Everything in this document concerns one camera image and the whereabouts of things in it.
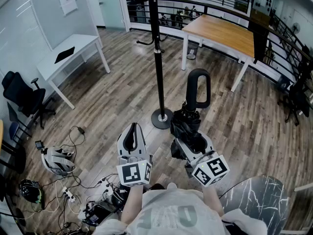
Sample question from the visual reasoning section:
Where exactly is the black swivel chair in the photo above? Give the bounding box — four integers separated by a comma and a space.
277, 77, 311, 127

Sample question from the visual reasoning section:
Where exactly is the grey backpack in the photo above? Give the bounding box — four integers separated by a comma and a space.
41, 145, 76, 176

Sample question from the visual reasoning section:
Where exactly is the wooden top table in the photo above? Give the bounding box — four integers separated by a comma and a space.
181, 14, 256, 93

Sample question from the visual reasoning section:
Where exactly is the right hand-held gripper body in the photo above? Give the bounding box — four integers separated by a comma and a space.
185, 150, 230, 187

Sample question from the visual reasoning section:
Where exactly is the mesh wastebasket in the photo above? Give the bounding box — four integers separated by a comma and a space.
187, 43, 199, 60

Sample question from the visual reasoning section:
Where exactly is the black helmet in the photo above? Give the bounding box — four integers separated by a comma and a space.
19, 179, 45, 205

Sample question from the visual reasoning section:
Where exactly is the black coat stand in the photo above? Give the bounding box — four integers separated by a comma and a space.
129, 0, 183, 130

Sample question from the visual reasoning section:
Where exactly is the white paper notice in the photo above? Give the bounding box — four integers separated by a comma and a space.
58, 0, 78, 16

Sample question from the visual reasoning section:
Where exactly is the person's right forearm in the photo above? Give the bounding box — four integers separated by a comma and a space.
202, 185, 224, 217

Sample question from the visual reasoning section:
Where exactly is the black folding umbrella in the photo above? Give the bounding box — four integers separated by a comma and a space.
170, 69, 212, 160

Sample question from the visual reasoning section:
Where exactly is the blue seat chair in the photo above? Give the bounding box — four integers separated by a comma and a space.
7, 101, 32, 144

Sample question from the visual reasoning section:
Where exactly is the white desk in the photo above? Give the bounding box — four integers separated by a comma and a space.
36, 34, 111, 110

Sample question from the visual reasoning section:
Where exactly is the black office chair with armrests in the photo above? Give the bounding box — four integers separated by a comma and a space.
1, 71, 56, 129

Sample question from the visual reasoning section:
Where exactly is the white power strip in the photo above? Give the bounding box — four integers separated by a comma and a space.
62, 186, 76, 203

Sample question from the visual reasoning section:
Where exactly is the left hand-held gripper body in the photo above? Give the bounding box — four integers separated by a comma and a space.
116, 153, 154, 187

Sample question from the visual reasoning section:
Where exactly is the black marble pattern table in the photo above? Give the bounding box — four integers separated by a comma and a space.
217, 175, 291, 235

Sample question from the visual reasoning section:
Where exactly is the black metal railing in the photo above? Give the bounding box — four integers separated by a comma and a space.
124, 0, 313, 88

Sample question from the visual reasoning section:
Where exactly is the person's left forearm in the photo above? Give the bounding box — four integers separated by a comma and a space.
121, 186, 144, 226

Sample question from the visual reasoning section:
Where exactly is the dark storage box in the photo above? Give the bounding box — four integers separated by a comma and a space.
277, 74, 291, 90

